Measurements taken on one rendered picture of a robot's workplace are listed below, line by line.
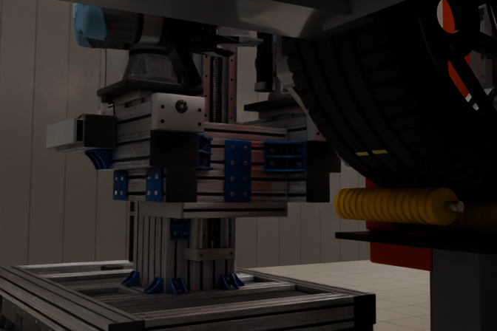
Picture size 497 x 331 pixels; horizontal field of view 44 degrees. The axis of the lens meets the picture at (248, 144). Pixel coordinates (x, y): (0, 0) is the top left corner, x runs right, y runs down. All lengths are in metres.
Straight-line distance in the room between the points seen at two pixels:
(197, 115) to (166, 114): 0.09
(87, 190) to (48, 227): 0.32
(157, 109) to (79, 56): 2.48
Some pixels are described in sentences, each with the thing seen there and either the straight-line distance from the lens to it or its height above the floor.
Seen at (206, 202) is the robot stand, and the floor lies 0.50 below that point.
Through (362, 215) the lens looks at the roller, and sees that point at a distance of 1.10.
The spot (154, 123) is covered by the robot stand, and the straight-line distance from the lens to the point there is 1.53.
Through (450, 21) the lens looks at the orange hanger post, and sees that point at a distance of 1.85.
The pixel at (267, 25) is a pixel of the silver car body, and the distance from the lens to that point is 0.79.
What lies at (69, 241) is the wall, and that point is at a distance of 3.89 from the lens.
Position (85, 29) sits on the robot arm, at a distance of 1.18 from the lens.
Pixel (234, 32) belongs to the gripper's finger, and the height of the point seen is 0.85.
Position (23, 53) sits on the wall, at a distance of 3.89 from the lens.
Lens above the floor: 0.53
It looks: 5 degrees up
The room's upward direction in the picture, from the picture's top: 1 degrees clockwise
